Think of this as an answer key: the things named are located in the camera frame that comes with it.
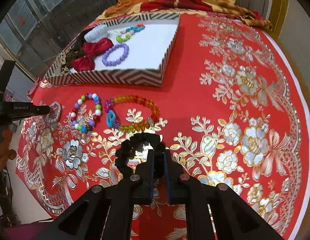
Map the striped white tray box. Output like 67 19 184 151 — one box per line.
44 12 180 87

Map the black fluffy scrunchie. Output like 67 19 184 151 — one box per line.
73 28 91 50

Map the green blue star bracelet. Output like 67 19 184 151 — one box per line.
115 23 146 43

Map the small black scrunchie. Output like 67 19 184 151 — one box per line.
115 132 166 179

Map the person left hand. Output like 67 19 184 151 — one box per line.
0 126 17 172

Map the multicolour bead bracelet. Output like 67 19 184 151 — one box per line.
70 93 102 133

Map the round wooden table edge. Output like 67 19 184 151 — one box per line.
267 28 310 170

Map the grey fluffy scrunchie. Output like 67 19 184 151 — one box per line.
84 24 108 43

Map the amber translucent bead necklace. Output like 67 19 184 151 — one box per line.
104 94 161 133

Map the leopard print bow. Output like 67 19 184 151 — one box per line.
59 52 71 74

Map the dark red satin bow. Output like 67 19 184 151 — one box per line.
71 37 114 72

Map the red gold floral tablecloth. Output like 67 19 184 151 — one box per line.
16 14 310 239

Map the purple bead bracelet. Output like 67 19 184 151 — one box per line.
101 42 130 67

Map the brown scrunchie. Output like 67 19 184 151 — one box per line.
65 48 85 69

